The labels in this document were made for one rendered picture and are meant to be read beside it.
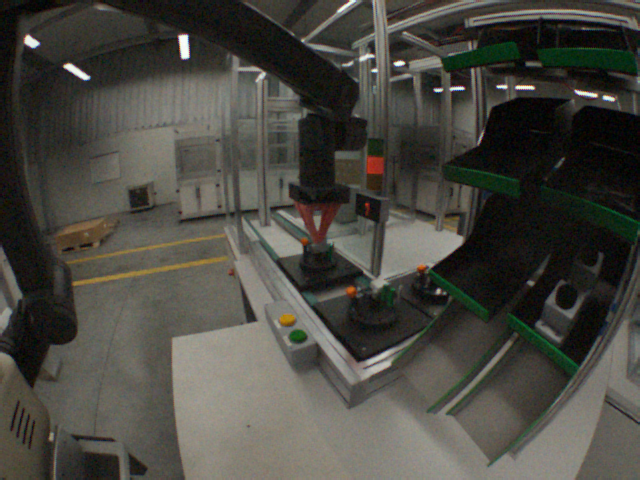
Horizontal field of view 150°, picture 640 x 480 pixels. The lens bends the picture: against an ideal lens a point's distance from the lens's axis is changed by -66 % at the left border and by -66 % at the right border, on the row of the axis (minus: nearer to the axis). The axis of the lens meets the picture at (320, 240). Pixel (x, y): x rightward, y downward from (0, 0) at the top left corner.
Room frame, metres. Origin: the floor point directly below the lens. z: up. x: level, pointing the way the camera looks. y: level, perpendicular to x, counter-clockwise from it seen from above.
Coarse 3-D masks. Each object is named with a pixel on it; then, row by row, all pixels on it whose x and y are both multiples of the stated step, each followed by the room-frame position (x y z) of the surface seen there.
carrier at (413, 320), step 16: (368, 288) 0.67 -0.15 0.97; (384, 288) 0.57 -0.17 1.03; (400, 288) 0.50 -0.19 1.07; (320, 304) 0.59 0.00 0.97; (336, 304) 0.59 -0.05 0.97; (352, 304) 0.56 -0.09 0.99; (368, 304) 0.56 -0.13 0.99; (384, 304) 0.55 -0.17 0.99; (400, 304) 0.58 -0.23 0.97; (336, 320) 0.52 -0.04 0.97; (352, 320) 0.51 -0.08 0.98; (368, 320) 0.49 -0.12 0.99; (384, 320) 0.49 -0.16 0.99; (400, 320) 0.51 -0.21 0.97; (416, 320) 0.50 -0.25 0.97; (352, 336) 0.45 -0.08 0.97; (368, 336) 0.45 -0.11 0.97; (384, 336) 0.45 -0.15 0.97; (400, 336) 0.44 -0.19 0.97; (352, 352) 0.41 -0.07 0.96; (368, 352) 0.40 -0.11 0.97
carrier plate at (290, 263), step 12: (336, 252) 0.96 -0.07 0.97; (288, 264) 0.84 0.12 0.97; (288, 276) 0.79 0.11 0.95; (300, 276) 0.75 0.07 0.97; (312, 276) 0.75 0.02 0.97; (324, 276) 0.75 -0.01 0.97; (336, 276) 0.75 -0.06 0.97; (348, 276) 0.77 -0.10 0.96; (300, 288) 0.69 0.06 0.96; (312, 288) 0.71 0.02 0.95
